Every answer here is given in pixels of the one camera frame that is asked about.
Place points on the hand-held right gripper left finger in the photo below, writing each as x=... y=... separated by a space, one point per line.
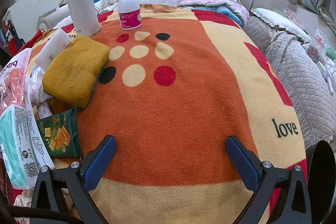
x=99 y=161

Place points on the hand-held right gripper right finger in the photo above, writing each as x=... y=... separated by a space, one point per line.
x=242 y=161

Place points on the green cracker packet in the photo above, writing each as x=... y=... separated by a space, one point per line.
x=60 y=137

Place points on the white printed wrapper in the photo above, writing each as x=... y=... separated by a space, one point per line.
x=39 y=140

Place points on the teal white tissue pack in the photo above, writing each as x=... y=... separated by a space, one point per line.
x=14 y=148

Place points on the orange red printed blanket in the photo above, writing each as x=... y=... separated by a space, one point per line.
x=170 y=108

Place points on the yellow sponge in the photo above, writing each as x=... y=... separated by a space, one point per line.
x=73 y=69

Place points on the grey quilted bedspread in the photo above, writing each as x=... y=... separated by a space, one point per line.
x=302 y=82

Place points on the clear plastic bag pink print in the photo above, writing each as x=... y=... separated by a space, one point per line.
x=13 y=82

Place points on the white tube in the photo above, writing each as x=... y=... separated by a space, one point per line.
x=329 y=82

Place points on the white foam block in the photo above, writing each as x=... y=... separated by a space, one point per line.
x=53 y=48

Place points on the white ruffled pillow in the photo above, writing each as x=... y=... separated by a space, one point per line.
x=278 y=20

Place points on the small plastic bag red label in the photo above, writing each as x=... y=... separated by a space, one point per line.
x=321 y=39

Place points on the light blue folded blanket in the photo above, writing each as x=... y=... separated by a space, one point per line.
x=228 y=15

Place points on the white thermos bottle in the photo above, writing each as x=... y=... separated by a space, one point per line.
x=81 y=8

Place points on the white pill bottle pink label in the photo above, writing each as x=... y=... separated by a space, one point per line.
x=128 y=6

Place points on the beige crumpled cloth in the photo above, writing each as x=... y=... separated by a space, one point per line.
x=109 y=3

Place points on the pink floral quilt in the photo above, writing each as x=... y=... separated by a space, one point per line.
x=210 y=2

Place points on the cream carved bed frame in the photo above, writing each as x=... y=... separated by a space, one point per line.
x=51 y=16

